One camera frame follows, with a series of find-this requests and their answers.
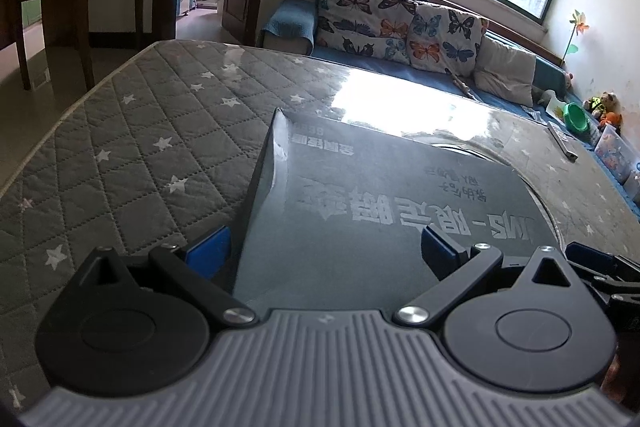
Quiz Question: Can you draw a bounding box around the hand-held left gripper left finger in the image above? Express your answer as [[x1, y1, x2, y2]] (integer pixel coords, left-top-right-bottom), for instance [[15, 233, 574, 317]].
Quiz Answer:
[[82, 227, 258, 325]]

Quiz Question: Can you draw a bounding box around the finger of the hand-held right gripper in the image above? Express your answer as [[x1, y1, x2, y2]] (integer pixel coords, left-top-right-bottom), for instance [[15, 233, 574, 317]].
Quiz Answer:
[[566, 241, 640, 308]]

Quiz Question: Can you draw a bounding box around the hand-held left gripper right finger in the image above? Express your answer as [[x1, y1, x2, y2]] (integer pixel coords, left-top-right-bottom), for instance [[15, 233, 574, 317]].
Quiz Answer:
[[392, 227, 581, 327]]

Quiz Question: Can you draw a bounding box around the small clear plastic box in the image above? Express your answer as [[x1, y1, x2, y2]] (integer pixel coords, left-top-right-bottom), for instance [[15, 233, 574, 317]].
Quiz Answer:
[[622, 159, 640, 202]]

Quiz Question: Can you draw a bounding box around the clear plastic storage box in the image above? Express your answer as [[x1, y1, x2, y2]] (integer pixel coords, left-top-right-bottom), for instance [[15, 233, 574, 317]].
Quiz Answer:
[[592, 124, 636, 185]]

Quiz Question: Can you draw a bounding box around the grey remote control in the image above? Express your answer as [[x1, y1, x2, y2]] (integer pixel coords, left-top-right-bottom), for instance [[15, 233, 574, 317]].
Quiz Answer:
[[546, 121, 579, 160]]

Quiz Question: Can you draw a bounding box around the orange plush toy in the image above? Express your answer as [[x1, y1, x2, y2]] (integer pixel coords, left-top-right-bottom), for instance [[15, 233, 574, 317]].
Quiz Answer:
[[597, 109, 625, 132]]

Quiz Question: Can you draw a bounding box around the green plastic bowl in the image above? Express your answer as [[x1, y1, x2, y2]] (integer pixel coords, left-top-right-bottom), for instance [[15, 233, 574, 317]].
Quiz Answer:
[[562, 102, 591, 132]]

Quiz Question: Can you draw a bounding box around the grey quilted star table cover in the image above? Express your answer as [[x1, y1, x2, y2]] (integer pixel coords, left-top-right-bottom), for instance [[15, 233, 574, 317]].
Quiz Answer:
[[0, 39, 640, 413]]

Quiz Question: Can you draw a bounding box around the white paper card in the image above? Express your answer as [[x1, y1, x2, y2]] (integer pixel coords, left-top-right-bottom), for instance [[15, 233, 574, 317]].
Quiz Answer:
[[545, 92, 568, 120]]

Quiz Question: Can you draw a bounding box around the brown teddy bear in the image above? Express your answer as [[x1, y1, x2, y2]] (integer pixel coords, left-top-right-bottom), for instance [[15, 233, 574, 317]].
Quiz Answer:
[[585, 91, 621, 118]]

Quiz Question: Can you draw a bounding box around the wooden stick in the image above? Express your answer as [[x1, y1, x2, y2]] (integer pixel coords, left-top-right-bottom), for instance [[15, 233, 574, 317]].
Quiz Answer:
[[447, 69, 481, 100]]

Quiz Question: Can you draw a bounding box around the beige pillow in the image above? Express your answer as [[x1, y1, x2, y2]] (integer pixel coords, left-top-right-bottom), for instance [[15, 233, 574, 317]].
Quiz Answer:
[[472, 36, 538, 108]]

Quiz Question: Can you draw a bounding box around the butterfly print cushion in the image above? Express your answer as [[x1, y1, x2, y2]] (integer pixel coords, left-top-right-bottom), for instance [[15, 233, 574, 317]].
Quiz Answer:
[[407, 2, 488, 75], [314, 0, 418, 65]]

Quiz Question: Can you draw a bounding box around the colourful pinwheel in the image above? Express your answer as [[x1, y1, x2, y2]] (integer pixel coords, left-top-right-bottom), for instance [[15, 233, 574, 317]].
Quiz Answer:
[[560, 9, 591, 68]]

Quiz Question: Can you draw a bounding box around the blue sofa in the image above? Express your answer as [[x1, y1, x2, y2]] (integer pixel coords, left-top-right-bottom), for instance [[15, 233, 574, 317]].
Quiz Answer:
[[260, 0, 640, 212]]

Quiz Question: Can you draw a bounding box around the green kitchen cabinet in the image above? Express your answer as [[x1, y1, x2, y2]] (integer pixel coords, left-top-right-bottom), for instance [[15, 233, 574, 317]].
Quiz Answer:
[[20, 0, 43, 28]]

